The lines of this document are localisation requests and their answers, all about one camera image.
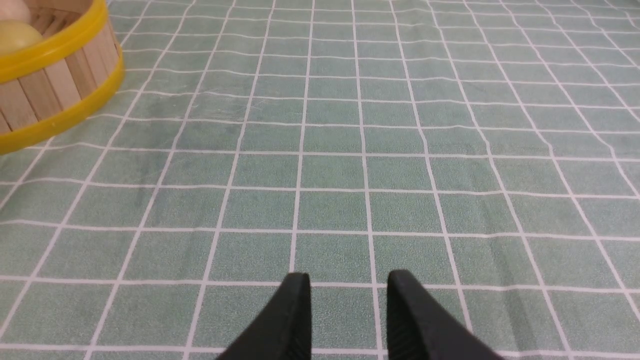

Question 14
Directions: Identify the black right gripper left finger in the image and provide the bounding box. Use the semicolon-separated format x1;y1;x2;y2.
217;272;312;360

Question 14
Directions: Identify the yellow steamed bun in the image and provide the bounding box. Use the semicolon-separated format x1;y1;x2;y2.
0;19;43;56

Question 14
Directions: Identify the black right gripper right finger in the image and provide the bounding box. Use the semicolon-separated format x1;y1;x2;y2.
387;269;501;360

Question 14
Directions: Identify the yellow-rimmed bamboo steamer basket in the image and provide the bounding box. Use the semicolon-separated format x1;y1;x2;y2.
0;0;125;154

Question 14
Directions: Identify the green checkered tablecloth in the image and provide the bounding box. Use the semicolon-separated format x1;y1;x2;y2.
1;0;640;360

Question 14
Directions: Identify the white steamed bun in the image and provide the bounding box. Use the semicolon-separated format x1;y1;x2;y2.
0;0;32;24

